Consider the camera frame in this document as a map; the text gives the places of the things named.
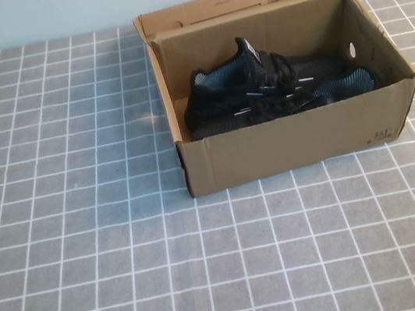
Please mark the black knit sneaker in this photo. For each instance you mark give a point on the black knit sneaker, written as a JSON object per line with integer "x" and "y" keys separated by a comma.
{"x": 221, "y": 90}
{"x": 353, "y": 81}

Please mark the brown cardboard shoe box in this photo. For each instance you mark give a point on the brown cardboard shoe box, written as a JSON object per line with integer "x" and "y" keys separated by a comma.
{"x": 270, "y": 153}

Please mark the grey white checked tablecloth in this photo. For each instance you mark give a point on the grey white checked tablecloth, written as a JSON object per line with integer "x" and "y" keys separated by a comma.
{"x": 128, "y": 255}

